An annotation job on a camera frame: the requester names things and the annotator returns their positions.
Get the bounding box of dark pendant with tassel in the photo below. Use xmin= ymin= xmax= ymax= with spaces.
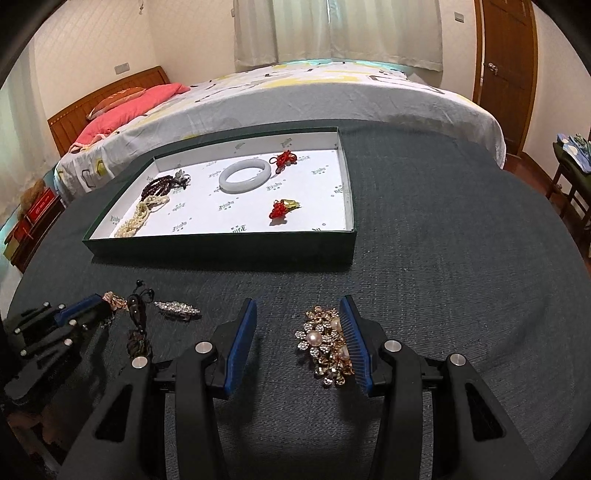
xmin=126 ymin=279 xmax=155 ymax=358

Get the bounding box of white window curtain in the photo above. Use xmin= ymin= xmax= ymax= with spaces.
xmin=233 ymin=0 xmax=444 ymax=72

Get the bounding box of white jade bangle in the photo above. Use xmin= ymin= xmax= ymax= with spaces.
xmin=219 ymin=158 xmax=273 ymax=193

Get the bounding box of dark red bead bracelet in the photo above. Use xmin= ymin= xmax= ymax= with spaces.
xmin=141 ymin=174 xmax=185 ymax=202

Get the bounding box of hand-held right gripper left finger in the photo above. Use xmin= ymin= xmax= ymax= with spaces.
xmin=58 ymin=298 xmax=258 ymax=480

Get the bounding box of sheer side curtain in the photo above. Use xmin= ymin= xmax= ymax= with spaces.
xmin=0 ymin=83 xmax=51 ymax=232

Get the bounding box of bed with patterned sheet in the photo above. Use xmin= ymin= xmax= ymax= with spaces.
xmin=53 ymin=60 xmax=506 ymax=208

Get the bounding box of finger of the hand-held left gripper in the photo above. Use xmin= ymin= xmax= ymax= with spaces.
xmin=7 ymin=295 xmax=105 ymax=339
xmin=18 ymin=316 xmax=114 ymax=366

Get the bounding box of brown teddy bear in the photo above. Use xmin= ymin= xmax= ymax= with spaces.
xmin=18 ymin=180 xmax=47 ymax=215

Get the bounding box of green tray with white lining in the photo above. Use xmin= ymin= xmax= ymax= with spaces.
xmin=82 ymin=127 xmax=358 ymax=267

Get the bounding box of wooden headboard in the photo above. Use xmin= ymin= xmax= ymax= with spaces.
xmin=48 ymin=66 xmax=169 ymax=158

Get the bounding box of wooden chair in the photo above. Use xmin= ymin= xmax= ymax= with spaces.
xmin=545 ymin=138 xmax=591 ymax=219

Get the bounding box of pearl necklace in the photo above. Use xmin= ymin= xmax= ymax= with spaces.
xmin=115 ymin=194 xmax=171 ymax=239

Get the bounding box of dark grey tablecloth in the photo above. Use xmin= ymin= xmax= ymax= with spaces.
xmin=0 ymin=120 xmax=591 ymax=480

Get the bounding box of gold flower pearl brooch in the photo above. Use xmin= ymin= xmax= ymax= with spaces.
xmin=295 ymin=308 xmax=358 ymax=387

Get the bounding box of pink pillow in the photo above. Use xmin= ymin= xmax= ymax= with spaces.
xmin=69 ymin=83 xmax=190 ymax=149

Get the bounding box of pile of clothes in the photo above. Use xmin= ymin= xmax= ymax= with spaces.
xmin=554 ymin=133 xmax=591 ymax=174

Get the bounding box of wooden door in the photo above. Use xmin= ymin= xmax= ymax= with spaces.
xmin=473 ymin=0 xmax=539 ymax=155

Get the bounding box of wooden nightstand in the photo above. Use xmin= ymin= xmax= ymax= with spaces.
xmin=9 ymin=198 xmax=65 ymax=273

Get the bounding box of silver rhinestone brooch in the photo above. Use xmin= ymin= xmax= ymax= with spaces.
xmin=154 ymin=301 xmax=201 ymax=320

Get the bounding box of red knot gold charm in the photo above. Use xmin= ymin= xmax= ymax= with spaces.
xmin=269 ymin=150 xmax=298 ymax=175
xmin=270 ymin=198 xmax=302 ymax=226

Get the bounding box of red box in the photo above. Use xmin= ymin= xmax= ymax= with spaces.
xmin=21 ymin=191 xmax=58 ymax=227

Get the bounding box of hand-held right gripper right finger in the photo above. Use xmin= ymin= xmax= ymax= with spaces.
xmin=339 ymin=295 xmax=536 ymax=480

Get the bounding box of orange pillow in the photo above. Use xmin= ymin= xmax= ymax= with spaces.
xmin=88 ymin=87 xmax=146 ymax=121

